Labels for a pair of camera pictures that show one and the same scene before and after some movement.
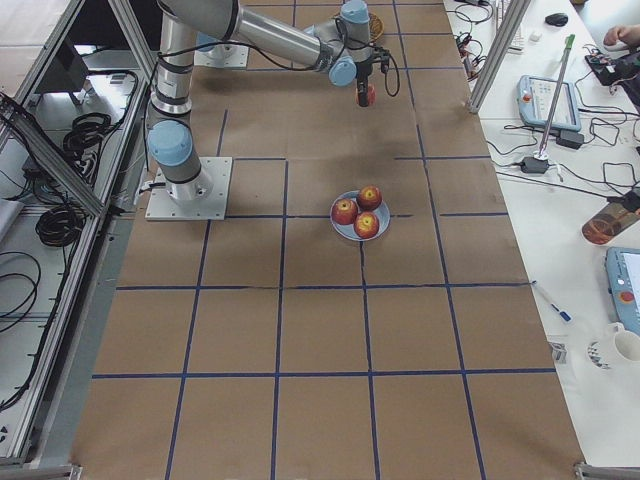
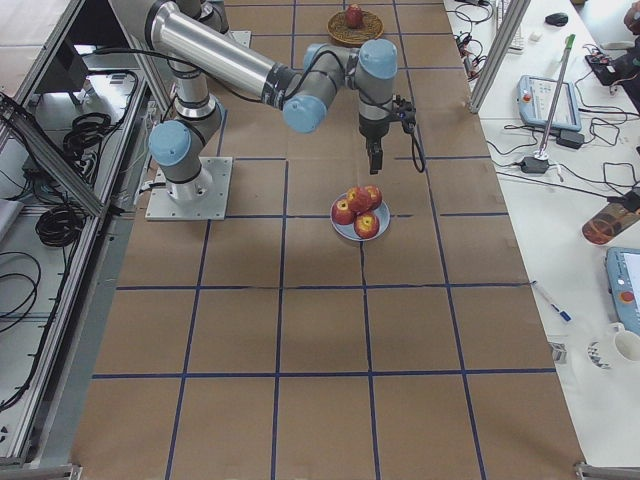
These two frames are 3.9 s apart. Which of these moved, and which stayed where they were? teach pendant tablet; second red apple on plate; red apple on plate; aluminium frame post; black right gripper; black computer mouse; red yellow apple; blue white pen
Moved: red yellow apple; black right gripper
Stayed: red apple on plate; second red apple on plate; aluminium frame post; teach pendant tablet; blue white pen; black computer mouse
